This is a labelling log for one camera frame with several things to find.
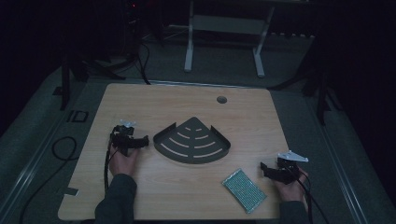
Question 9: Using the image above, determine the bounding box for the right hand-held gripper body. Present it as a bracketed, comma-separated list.
[272, 150, 310, 185]

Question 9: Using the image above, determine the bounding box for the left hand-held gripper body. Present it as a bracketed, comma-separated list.
[109, 119, 139, 157]

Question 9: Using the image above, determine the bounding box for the green perforated rectangular plate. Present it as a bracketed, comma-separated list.
[221, 168, 268, 215]

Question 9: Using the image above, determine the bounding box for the black slotted corner shelf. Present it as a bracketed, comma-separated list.
[152, 116, 232, 165]

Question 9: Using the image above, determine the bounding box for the person's right hand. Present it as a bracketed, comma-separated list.
[272, 167, 310, 203]

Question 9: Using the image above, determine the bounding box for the person's left hand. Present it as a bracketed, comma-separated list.
[107, 143, 140, 177]

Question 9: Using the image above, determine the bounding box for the black floor stand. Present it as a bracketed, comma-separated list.
[51, 46, 127, 112]
[270, 46, 344, 127]

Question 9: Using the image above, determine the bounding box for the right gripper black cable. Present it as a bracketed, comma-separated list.
[289, 166, 332, 224]

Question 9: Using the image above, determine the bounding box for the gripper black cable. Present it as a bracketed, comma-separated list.
[289, 166, 332, 224]
[104, 133, 120, 193]

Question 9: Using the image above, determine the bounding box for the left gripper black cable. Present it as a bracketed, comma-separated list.
[104, 133, 120, 193]

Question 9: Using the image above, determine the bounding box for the black looped floor cable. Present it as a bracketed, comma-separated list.
[18, 135, 78, 224]

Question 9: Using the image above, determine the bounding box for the white metal table frame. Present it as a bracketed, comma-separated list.
[183, 0, 276, 79]

